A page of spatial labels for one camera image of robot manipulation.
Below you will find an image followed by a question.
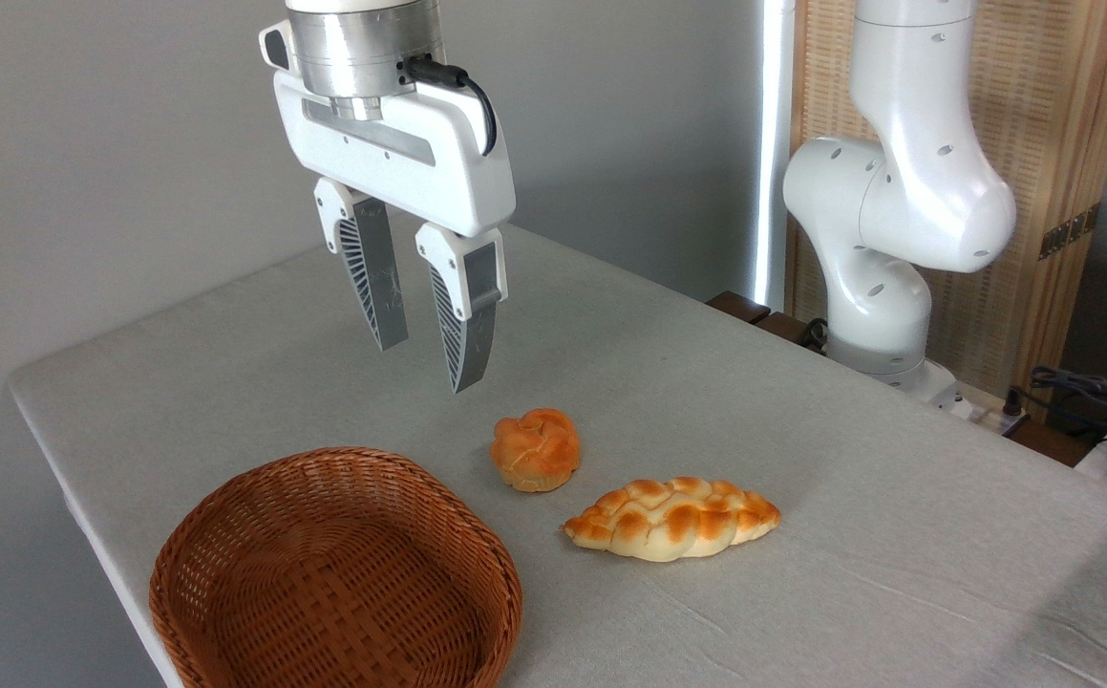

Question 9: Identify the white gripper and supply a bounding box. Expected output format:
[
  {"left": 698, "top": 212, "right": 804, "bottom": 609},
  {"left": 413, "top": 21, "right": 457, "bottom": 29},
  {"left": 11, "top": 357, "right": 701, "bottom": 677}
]
[{"left": 273, "top": 72, "right": 517, "bottom": 394}]

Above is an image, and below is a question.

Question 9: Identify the round knotted bread roll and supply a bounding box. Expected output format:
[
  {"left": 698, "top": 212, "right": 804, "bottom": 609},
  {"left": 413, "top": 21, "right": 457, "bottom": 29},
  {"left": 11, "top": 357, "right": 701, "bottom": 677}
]
[{"left": 490, "top": 408, "right": 582, "bottom": 493}]

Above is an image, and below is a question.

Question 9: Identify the brown wicker basket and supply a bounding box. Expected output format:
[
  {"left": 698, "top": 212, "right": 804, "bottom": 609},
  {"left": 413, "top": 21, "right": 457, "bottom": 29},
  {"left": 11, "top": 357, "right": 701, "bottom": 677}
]
[{"left": 149, "top": 447, "right": 523, "bottom": 688}]

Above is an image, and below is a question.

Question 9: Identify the long braided bread loaf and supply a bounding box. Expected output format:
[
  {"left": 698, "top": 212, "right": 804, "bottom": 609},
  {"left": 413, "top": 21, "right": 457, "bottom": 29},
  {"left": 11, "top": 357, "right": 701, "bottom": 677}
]
[{"left": 563, "top": 477, "right": 782, "bottom": 562}]

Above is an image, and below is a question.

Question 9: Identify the grey tablecloth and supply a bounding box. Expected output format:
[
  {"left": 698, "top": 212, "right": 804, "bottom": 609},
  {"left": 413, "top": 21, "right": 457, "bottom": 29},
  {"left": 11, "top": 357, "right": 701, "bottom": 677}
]
[{"left": 7, "top": 223, "right": 1107, "bottom": 688}]

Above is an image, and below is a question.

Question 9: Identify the dark brown wooden block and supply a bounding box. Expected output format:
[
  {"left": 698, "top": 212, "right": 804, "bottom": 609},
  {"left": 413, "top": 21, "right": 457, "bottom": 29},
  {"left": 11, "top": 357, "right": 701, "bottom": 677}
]
[
  {"left": 706, "top": 290, "right": 772, "bottom": 326},
  {"left": 754, "top": 311, "right": 826, "bottom": 356}
]

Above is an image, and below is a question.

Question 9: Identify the white vertical light pole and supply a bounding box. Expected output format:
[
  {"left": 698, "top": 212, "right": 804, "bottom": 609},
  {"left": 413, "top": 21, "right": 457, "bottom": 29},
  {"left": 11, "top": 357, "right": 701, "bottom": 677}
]
[{"left": 754, "top": 0, "right": 796, "bottom": 312}]

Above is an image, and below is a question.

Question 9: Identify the white power strip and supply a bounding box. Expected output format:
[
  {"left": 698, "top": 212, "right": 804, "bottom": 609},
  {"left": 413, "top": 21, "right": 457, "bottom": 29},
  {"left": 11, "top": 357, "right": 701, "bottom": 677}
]
[{"left": 966, "top": 399, "right": 1032, "bottom": 437}]

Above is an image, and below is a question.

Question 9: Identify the metal screen hinge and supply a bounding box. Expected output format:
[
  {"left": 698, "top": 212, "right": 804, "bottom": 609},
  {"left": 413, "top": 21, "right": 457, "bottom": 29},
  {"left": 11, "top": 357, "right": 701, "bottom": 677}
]
[{"left": 1038, "top": 203, "right": 1101, "bottom": 261}]

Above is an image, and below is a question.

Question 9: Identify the wooden bamboo folding screen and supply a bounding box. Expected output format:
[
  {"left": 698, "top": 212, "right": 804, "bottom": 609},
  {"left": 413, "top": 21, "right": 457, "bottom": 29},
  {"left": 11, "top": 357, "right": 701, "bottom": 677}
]
[{"left": 787, "top": 0, "right": 1107, "bottom": 421}]

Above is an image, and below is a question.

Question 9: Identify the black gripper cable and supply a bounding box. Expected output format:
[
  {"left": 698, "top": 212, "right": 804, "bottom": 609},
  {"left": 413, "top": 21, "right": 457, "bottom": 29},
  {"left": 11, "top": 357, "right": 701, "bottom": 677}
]
[{"left": 403, "top": 55, "right": 498, "bottom": 157}]

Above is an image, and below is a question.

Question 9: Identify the black cable bundle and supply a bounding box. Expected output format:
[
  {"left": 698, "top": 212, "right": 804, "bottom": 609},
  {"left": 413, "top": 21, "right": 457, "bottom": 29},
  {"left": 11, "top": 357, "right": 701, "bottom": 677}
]
[{"left": 1004, "top": 366, "right": 1107, "bottom": 450}]

